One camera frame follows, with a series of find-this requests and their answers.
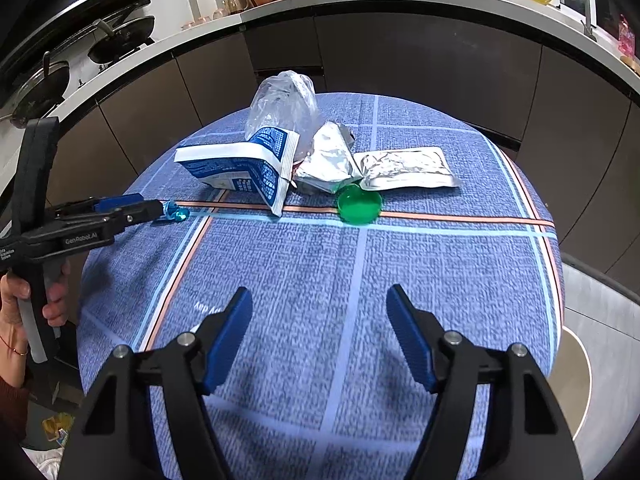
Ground clear plastic bag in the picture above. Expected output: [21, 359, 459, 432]
[245, 71, 321, 159]

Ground person's left hand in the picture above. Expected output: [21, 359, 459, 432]
[0, 262, 72, 357]

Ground wok with glass lid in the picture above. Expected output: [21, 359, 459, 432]
[10, 50, 71, 129]

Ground blue candy wrapper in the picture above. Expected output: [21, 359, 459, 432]
[162, 201, 190, 224]

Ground person's left forearm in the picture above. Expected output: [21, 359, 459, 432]
[0, 352, 32, 443]

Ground blue and white packet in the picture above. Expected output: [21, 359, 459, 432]
[174, 127, 300, 218]

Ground blue plaid tablecloth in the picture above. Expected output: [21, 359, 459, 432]
[75, 92, 566, 480]

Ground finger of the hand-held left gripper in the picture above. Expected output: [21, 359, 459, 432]
[106, 205, 167, 236]
[47, 194, 163, 217]

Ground metal faucet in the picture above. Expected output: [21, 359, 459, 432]
[565, 0, 599, 41]

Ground pink detergent bottle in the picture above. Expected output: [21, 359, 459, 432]
[618, 12, 639, 56]

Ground black wok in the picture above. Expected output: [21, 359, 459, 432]
[87, 16, 156, 65]

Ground black waste bin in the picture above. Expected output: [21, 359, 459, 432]
[22, 355, 84, 453]

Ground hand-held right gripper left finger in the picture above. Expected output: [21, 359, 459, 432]
[57, 286, 254, 480]

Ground round beige trash bin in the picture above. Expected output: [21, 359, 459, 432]
[552, 252, 640, 461]

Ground yellow wrapper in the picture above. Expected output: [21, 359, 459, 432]
[42, 412, 76, 449]

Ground black range hood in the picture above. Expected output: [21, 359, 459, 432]
[0, 0, 153, 68]

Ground silver foil pouch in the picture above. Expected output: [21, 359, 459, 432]
[292, 121, 364, 195]
[356, 146, 462, 192]

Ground dark kitchen base cabinets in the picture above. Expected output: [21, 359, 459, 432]
[0, 10, 640, 241]

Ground gas stove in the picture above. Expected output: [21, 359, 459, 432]
[0, 35, 156, 131]

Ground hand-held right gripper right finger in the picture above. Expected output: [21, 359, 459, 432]
[386, 284, 584, 480]

